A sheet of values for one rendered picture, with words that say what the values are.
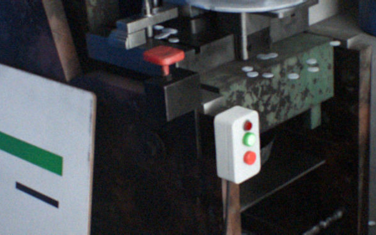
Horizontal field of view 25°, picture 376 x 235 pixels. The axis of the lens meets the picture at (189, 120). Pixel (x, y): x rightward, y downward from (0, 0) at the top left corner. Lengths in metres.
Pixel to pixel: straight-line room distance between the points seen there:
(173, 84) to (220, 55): 0.27
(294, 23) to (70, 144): 0.60
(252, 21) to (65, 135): 0.52
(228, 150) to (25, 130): 0.68
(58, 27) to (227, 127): 0.57
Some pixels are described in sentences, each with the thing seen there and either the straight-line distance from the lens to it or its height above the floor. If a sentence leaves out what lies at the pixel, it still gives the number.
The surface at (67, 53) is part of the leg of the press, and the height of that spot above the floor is 0.65.
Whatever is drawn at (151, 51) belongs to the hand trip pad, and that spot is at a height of 0.76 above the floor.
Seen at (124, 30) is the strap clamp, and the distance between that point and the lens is 1.80.
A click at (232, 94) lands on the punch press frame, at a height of 0.62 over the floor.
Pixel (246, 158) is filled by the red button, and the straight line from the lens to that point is 1.62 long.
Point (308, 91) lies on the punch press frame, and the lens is 1.94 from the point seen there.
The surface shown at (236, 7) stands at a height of 0.78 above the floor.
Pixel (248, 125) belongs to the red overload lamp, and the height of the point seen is 0.61.
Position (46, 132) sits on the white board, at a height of 0.46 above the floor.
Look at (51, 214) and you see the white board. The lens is 2.09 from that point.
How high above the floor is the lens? 1.26
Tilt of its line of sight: 23 degrees down
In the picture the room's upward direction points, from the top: 4 degrees counter-clockwise
